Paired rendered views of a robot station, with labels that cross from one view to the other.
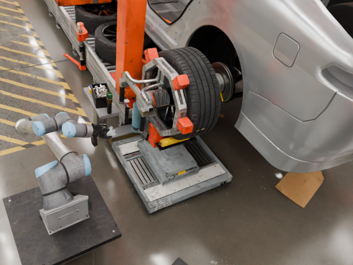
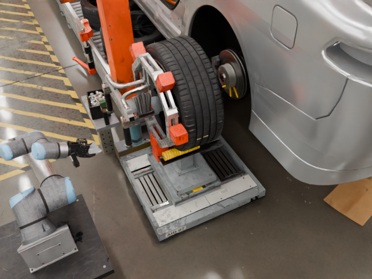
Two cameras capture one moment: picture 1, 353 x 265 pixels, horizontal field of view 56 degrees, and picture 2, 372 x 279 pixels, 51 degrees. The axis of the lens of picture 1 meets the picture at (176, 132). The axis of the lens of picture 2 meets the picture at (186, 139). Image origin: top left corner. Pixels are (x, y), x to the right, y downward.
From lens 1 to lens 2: 48 cm
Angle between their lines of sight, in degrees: 10
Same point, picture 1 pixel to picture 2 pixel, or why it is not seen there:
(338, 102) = (353, 90)
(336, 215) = not seen: outside the picture
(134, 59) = (126, 57)
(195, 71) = (184, 66)
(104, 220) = (94, 253)
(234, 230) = (264, 259)
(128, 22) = (108, 15)
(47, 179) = (21, 210)
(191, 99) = (181, 102)
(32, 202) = (16, 234)
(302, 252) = not seen: outside the picture
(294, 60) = (294, 39)
